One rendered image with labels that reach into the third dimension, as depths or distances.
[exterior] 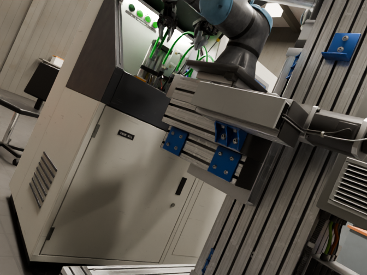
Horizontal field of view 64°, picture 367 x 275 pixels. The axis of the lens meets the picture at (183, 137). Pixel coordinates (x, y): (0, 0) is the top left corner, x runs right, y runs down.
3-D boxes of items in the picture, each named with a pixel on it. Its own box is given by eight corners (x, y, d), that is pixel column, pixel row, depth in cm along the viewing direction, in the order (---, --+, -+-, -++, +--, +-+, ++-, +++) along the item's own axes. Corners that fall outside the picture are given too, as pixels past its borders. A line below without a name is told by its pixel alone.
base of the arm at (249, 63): (260, 90, 98) (272, 63, 98) (236, 70, 87) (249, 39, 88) (226, 83, 109) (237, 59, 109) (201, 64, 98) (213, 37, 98)
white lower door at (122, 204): (39, 255, 122) (105, 105, 122) (37, 252, 124) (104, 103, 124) (159, 263, 162) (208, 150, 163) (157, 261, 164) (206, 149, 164)
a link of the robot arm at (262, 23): (266, 60, 97) (283, 23, 97) (243, 38, 89) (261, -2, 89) (240, 58, 107) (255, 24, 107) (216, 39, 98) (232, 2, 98)
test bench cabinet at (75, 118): (22, 276, 121) (99, 101, 121) (7, 213, 166) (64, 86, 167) (154, 280, 164) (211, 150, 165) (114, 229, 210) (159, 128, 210)
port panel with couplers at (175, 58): (160, 85, 194) (179, 43, 194) (158, 85, 197) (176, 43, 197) (175, 94, 202) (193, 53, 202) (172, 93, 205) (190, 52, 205)
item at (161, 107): (108, 105, 124) (124, 70, 124) (105, 103, 127) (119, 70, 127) (206, 149, 162) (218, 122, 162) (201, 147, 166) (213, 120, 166)
